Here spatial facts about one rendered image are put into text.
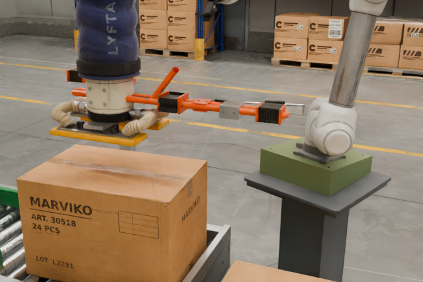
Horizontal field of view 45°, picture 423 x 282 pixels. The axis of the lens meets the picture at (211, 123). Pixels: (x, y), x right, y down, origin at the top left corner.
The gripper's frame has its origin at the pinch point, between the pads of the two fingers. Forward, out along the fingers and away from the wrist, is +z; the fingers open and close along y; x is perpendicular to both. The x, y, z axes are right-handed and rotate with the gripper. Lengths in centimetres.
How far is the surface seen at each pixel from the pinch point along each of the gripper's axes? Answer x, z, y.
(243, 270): -23, 11, 104
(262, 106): -31, 25, 33
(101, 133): 23, 35, 46
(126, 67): 16.4, 27.2, 23.3
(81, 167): 38, 26, 64
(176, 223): -5, 35, 74
